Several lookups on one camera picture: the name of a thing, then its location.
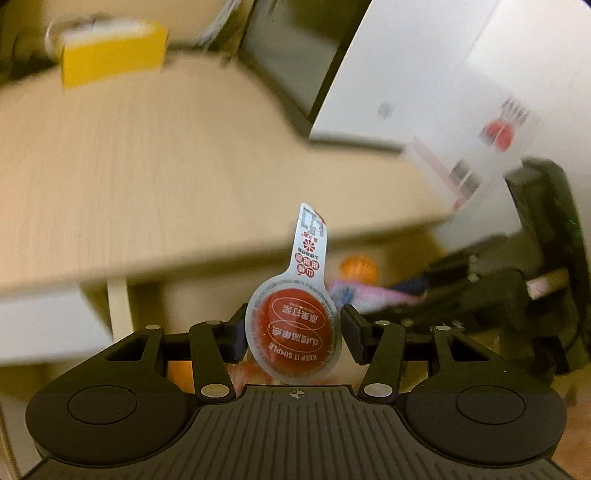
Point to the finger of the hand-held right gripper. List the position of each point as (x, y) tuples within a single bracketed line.
[(466, 256), (471, 295)]

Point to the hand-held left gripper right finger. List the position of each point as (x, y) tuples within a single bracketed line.
[(352, 333)]

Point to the orange ball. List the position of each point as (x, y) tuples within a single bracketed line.
[(359, 270)]

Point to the black monitor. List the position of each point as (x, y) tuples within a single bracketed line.
[(291, 50)]

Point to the yellow box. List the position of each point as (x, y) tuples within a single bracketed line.
[(113, 53)]

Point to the white furniture panel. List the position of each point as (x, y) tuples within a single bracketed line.
[(51, 323)]

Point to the red jelly cup white lid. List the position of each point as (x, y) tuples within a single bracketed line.
[(291, 334)]

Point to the white printed cardboard box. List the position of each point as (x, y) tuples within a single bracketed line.
[(415, 74)]

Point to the pink packet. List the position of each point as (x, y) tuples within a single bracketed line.
[(369, 295)]

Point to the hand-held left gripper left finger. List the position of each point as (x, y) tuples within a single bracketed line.
[(240, 333)]

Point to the person's right hand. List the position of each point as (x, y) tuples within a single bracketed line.
[(549, 283)]

